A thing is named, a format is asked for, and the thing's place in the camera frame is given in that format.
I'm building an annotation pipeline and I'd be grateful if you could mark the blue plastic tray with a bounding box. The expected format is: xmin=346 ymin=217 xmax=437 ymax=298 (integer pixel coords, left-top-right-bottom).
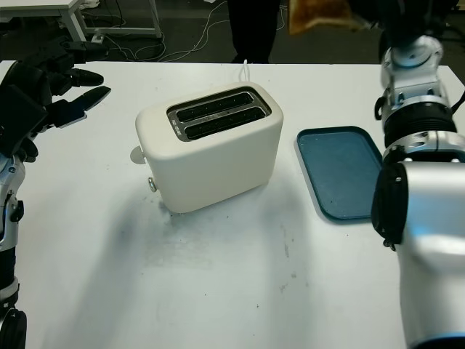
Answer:
xmin=296 ymin=125 xmax=384 ymax=222

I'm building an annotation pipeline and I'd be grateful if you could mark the cream toaster lever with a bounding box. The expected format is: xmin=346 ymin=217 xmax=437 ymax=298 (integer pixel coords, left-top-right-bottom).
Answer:
xmin=130 ymin=145 xmax=147 ymax=165

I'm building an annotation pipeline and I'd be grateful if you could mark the person in beige sweater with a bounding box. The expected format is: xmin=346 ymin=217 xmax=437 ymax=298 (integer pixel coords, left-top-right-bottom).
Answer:
xmin=227 ymin=0 xmax=283 ymax=65

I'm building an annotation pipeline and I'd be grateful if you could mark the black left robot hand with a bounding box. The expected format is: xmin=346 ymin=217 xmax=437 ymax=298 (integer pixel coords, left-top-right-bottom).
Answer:
xmin=0 ymin=39 xmax=112 ymax=164

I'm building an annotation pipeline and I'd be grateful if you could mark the cream two-slot toaster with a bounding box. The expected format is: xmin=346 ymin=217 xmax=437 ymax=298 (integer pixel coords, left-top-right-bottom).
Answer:
xmin=130 ymin=82 xmax=284 ymax=214

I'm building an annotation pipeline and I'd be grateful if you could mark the white floor cable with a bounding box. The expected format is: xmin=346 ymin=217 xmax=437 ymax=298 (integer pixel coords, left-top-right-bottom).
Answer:
xmin=134 ymin=0 xmax=234 ymax=63

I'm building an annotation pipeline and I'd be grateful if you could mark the browned toast slice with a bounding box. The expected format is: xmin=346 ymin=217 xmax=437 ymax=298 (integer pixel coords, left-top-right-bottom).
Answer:
xmin=288 ymin=0 xmax=353 ymax=36

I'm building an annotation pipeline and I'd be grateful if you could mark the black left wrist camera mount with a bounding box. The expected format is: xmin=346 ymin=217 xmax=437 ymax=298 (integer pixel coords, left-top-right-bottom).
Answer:
xmin=0 ymin=84 xmax=50 ymax=153

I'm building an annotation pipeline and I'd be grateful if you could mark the white background table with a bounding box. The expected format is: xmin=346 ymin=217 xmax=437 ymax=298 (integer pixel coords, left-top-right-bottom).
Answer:
xmin=0 ymin=0 xmax=164 ymax=41

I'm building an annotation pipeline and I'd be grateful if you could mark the white toaster power cable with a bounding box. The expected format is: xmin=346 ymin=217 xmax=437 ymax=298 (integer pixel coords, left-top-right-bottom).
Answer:
xmin=238 ymin=60 xmax=253 ymax=85

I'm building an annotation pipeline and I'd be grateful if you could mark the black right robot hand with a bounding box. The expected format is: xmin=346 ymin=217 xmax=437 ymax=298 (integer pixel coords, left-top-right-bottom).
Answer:
xmin=344 ymin=0 xmax=451 ymax=50

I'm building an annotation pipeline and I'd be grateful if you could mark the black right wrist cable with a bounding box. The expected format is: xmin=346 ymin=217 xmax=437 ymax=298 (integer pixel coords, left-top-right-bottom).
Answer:
xmin=373 ymin=95 xmax=387 ymax=121

